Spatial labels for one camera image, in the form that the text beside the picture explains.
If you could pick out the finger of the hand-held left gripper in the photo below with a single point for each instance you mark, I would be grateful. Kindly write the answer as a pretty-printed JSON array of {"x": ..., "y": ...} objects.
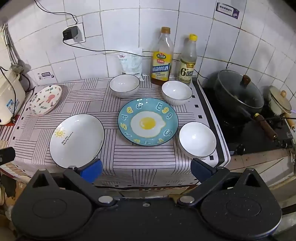
[{"x": 8, "y": 154}]

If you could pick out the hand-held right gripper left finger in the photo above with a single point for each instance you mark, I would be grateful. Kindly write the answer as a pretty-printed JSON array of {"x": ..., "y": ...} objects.
[{"x": 92, "y": 167}]

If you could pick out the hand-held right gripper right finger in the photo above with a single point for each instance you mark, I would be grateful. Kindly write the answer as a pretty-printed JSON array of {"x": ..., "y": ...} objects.
[{"x": 200, "y": 170}]

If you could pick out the white ribbed bowl dark rim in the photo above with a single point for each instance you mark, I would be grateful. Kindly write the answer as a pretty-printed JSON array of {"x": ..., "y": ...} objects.
[{"x": 177, "y": 91}]

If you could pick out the white deep plate sun print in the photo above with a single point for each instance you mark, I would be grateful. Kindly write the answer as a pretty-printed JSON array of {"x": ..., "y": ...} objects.
[{"x": 76, "y": 141}]

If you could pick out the black stove top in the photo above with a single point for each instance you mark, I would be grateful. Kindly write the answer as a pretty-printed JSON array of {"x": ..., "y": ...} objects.
[{"x": 231, "y": 132}]

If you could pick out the light wooden ledge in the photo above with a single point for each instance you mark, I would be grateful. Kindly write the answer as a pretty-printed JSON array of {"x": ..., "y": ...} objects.
[{"x": 259, "y": 157}]

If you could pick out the white rice cooker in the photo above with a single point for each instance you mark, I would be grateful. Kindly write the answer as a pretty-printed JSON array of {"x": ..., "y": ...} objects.
[{"x": 11, "y": 92}]

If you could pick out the blue fried egg print plate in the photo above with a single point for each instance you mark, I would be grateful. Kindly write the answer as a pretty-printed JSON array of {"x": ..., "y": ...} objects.
[{"x": 148, "y": 122}]

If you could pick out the black wok with glass lid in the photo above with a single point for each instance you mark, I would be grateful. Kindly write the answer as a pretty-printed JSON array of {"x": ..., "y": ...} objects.
[{"x": 235, "y": 92}]

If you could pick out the clear vinegar bottle yellow cap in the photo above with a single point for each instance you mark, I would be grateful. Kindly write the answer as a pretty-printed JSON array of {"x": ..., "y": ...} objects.
[{"x": 186, "y": 71}]

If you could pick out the small cream pot with lid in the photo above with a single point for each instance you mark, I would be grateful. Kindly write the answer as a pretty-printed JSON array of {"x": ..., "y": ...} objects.
[{"x": 278, "y": 102}]

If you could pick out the white salt bag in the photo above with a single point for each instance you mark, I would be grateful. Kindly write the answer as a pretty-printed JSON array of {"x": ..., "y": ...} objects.
[{"x": 129, "y": 63}]

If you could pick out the cooking wine bottle yellow label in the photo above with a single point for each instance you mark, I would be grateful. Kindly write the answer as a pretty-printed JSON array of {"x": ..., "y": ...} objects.
[{"x": 160, "y": 67}]

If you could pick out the black power adapter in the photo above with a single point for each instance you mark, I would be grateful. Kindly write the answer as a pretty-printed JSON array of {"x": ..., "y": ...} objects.
[{"x": 70, "y": 33}]

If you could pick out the small white wall sticker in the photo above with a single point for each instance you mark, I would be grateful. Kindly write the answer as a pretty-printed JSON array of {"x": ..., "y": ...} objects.
[{"x": 45, "y": 74}]

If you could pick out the grey wall pipes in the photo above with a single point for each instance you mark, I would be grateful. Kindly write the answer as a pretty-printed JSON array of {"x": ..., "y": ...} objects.
[{"x": 11, "y": 51}]

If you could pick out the white wall socket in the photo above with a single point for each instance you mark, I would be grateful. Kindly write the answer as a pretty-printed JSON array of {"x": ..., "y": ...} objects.
[{"x": 81, "y": 34}]

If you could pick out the wall sticker purple edge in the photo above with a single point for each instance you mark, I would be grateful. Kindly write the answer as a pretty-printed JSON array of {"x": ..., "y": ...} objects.
[{"x": 227, "y": 11}]

